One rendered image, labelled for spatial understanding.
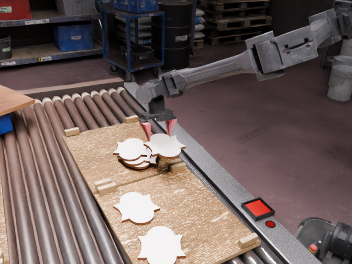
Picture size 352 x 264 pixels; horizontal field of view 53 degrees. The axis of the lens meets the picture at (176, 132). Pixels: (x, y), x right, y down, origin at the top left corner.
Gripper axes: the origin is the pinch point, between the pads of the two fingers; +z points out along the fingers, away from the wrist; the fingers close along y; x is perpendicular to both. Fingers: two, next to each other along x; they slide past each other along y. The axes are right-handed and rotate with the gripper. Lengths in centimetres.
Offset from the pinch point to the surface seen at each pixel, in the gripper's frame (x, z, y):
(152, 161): 2.3, 9.6, -2.2
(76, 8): 416, -62, 62
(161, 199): -14.9, 15.8, -7.0
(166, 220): -23.9, 17.8, -9.2
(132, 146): 10.9, 5.4, -6.6
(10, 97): 57, -11, -44
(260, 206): -29.4, 19.6, 21.3
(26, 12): 407, -59, -4
